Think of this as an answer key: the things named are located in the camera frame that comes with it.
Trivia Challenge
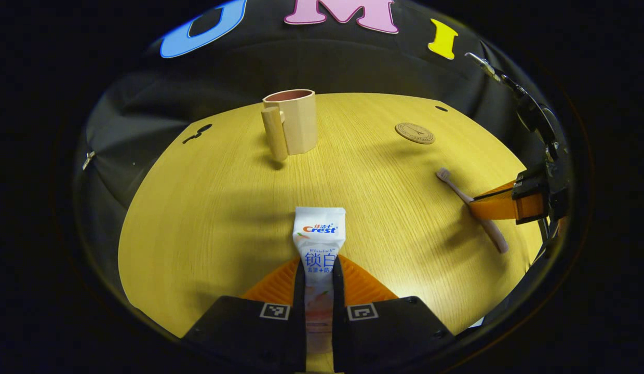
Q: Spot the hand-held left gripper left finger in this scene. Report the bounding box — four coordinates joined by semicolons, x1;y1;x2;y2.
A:
182;256;307;373

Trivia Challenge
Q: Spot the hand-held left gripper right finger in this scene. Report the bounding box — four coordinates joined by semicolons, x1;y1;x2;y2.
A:
332;255;455;373

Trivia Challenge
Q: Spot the pink toothbrush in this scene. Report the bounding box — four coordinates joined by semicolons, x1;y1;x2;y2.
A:
436;167;509;254

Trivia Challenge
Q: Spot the white toothpaste tube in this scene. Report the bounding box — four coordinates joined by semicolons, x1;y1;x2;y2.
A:
292;206;347;354

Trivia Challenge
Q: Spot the round wooden coaster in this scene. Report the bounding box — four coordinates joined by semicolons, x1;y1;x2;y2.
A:
395;123;436;145

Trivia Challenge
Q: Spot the beige cup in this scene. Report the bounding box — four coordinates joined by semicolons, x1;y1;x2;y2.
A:
261;89;318;162

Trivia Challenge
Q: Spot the black backdrop cloth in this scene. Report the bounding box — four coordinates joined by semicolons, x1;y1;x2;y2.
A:
75;0;561;291

